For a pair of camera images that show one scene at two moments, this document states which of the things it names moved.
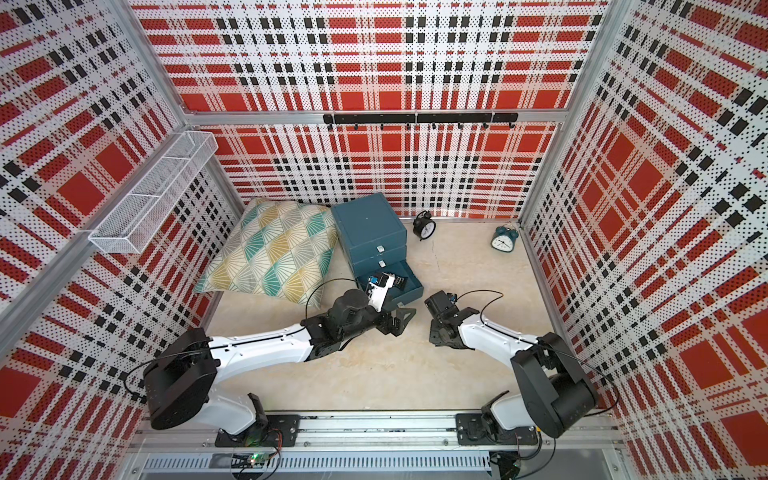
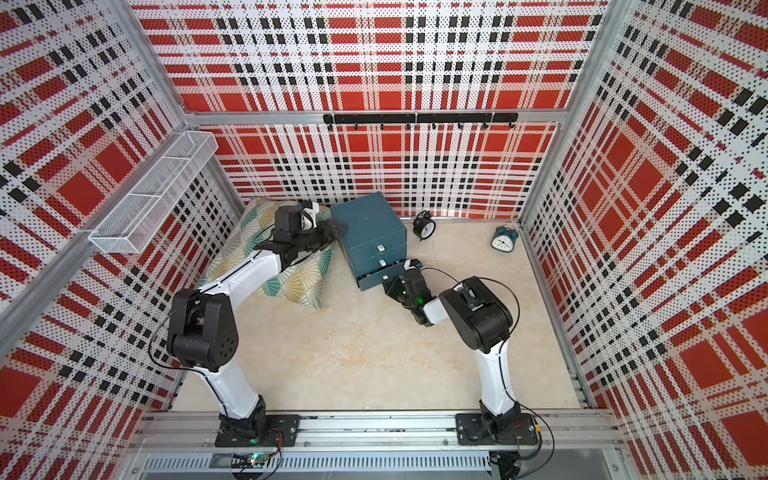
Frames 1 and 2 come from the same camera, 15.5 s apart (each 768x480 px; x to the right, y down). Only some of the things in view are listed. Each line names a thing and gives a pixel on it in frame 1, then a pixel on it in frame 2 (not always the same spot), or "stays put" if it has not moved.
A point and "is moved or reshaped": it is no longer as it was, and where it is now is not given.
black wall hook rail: (419, 118) stays put
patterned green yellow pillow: (276, 248) stays put
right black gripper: (433, 335) -> (392, 286)
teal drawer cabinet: (374, 241) stays put
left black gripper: (398, 326) -> (329, 234)
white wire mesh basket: (133, 221) stays put
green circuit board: (258, 459) stays put
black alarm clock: (423, 226) stays put
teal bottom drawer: (405, 287) is moved or reshaped
